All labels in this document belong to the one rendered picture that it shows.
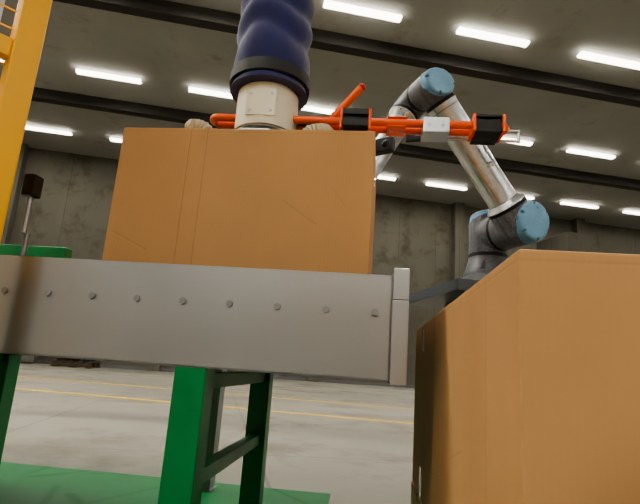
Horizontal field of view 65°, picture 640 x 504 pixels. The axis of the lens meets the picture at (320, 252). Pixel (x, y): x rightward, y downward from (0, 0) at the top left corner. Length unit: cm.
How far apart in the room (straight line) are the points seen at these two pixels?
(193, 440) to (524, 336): 65
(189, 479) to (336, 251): 52
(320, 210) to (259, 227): 14
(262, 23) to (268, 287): 81
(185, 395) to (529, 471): 64
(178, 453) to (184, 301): 27
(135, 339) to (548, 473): 75
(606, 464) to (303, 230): 77
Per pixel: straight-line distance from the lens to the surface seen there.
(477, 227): 212
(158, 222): 121
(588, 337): 52
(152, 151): 128
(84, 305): 107
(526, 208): 196
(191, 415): 98
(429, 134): 142
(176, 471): 100
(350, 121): 139
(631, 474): 53
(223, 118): 147
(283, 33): 150
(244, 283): 96
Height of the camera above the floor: 42
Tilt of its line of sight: 13 degrees up
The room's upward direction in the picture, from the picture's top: 4 degrees clockwise
